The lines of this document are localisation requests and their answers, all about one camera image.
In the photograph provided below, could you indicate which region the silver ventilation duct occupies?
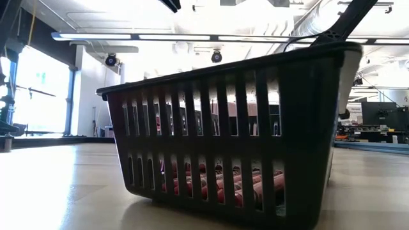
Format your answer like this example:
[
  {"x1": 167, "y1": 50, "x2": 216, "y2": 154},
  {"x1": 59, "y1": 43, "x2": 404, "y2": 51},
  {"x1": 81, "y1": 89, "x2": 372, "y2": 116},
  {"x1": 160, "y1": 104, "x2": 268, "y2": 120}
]
[{"x1": 292, "y1": 0, "x2": 344, "y2": 36}]

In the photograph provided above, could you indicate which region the black yellow-striped background panel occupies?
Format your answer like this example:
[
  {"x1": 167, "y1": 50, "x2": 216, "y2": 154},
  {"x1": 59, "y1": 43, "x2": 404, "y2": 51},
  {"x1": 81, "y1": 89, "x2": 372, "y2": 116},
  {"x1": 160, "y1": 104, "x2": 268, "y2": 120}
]
[{"x1": 0, "y1": 0, "x2": 78, "y2": 68}]

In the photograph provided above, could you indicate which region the pink crayon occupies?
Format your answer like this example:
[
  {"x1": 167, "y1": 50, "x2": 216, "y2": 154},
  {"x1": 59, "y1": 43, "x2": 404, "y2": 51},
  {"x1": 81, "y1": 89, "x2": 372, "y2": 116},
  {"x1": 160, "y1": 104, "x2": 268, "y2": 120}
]
[{"x1": 188, "y1": 178, "x2": 243, "y2": 196}]

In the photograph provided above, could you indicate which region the black boom stand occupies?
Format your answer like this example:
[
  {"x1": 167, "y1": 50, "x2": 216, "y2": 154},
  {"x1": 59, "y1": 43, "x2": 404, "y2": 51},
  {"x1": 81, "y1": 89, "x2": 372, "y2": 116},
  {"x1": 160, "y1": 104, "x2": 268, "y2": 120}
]
[{"x1": 15, "y1": 84, "x2": 58, "y2": 100}]

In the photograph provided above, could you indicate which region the blue window column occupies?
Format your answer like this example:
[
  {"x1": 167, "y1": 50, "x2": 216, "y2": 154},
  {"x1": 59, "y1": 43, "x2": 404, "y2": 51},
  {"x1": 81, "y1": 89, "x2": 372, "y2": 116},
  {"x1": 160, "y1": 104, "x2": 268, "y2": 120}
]
[{"x1": 63, "y1": 66, "x2": 78, "y2": 136}]

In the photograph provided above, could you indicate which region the black slotted plastic basket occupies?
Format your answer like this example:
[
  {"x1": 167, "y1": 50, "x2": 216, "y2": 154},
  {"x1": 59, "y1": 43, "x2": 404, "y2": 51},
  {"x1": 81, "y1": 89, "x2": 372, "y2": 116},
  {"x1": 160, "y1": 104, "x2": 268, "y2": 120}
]
[{"x1": 95, "y1": 41, "x2": 364, "y2": 230}]

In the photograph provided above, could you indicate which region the dark workbench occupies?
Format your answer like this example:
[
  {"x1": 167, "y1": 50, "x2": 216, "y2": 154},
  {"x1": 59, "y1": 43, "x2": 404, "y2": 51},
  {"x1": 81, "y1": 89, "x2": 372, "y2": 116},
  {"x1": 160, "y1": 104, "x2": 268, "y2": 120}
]
[{"x1": 335, "y1": 123, "x2": 409, "y2": 144}]

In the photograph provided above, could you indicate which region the long ceiling light bar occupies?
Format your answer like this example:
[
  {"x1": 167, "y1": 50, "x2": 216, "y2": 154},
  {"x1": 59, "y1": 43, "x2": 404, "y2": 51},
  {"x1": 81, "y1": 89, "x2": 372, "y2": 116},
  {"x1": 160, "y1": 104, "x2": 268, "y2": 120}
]
[{"x1": 50, "y1": 31, "x2": 409, "y2": 45}]

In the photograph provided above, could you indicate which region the black monitor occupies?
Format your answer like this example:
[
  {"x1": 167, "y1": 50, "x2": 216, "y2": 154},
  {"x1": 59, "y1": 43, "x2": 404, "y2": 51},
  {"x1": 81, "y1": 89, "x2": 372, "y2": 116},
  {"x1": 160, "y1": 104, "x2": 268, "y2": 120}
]
[{"x1": 360, "y1": 101, "x2": 397, "y2": 128}]

